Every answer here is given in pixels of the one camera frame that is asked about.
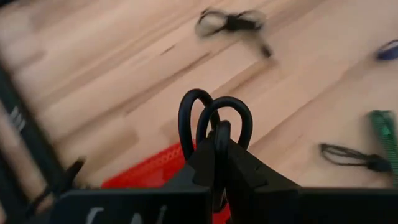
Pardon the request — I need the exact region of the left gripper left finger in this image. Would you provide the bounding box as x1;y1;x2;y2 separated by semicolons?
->
164;134;216;191

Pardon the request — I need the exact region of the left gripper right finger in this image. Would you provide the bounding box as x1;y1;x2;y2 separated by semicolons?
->
227;139;300;191

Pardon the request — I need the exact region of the thick black connector cable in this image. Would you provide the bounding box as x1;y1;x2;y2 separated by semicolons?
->
178;88;253;214

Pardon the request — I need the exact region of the green black braided cable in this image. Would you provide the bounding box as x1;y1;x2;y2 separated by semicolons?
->
368;109;398;187

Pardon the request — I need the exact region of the thin black cable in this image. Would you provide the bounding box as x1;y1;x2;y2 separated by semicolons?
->
194;7;274;60

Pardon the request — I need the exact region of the navy blue braided cable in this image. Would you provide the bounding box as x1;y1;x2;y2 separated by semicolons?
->
374;39;398;62

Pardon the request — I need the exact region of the red plastic basket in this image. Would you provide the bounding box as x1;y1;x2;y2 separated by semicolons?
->
101;141;233;224

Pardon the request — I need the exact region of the black USB cable silver plug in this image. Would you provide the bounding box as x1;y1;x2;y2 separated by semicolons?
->
319;142;393;174

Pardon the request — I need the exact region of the black aluminium table frame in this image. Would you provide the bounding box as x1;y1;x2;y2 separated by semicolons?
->
0;58;86;224

